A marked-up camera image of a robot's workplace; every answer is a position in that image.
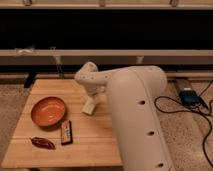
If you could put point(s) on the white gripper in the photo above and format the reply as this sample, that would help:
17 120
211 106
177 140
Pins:
93 90

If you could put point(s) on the white sponge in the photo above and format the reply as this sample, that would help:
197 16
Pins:
89 106

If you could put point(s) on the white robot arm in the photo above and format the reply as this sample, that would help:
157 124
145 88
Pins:
131 92

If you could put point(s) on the chocolate bar package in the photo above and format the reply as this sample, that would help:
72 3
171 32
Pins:
66 133

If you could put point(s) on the orange bowl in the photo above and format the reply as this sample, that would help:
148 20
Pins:
48 111

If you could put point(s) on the dark power adapter box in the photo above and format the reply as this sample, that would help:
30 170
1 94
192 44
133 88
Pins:
189 97

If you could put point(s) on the long wooden beam rail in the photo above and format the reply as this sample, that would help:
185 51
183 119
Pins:
126 57

